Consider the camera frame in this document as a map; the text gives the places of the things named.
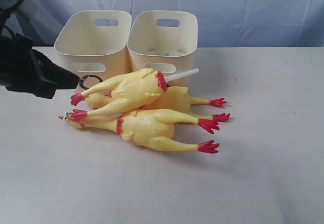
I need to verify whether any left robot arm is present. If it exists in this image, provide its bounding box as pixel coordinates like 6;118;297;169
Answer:
1;7;79;99

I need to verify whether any headless yellow rubber chicken body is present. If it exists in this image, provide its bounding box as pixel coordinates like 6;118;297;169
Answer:
69;68;168;122

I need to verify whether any cream bin marked X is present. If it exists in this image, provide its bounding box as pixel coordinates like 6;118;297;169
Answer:
127;10;198;76

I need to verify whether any cream bin marked O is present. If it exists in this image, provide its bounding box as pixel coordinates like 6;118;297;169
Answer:
54;10;132;92

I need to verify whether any detached chicken head with tube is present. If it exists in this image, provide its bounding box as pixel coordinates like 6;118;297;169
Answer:
164;68;199;83

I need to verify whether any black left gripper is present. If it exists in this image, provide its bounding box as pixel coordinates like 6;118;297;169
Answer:
1;33;79;99

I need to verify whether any yellow rubber chicken front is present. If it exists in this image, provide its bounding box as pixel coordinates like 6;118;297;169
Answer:
58;109;219;154

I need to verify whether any yellow rubber chicken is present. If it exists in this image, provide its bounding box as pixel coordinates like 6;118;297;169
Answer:
58;109;219;154
85;86;230;121

